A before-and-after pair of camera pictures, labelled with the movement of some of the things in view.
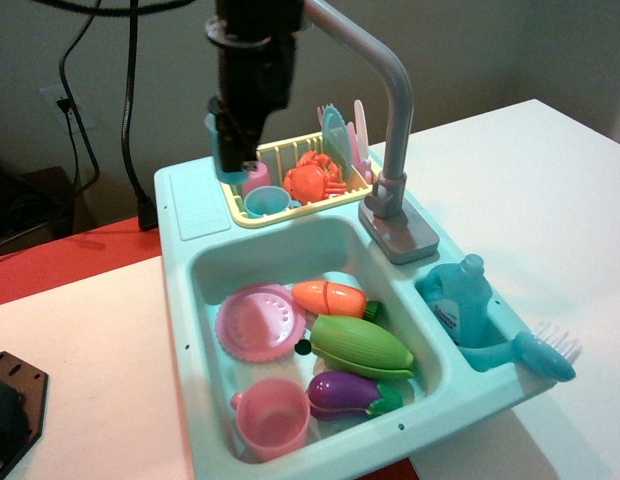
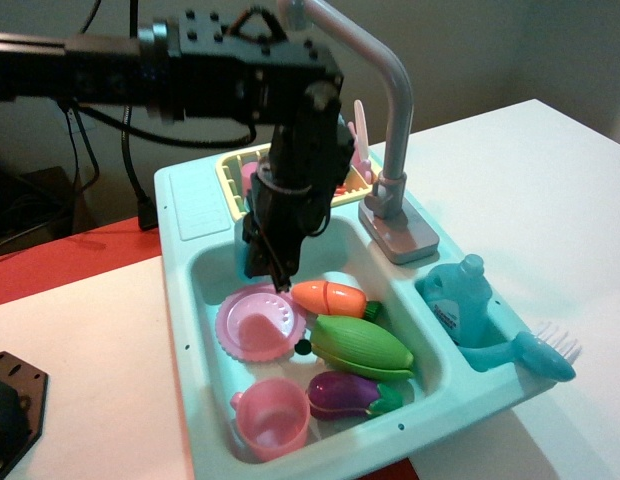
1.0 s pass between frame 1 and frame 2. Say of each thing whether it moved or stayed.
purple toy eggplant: stayed
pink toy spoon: stayed
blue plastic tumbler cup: moved
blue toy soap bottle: stayed
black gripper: moved
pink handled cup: stayed
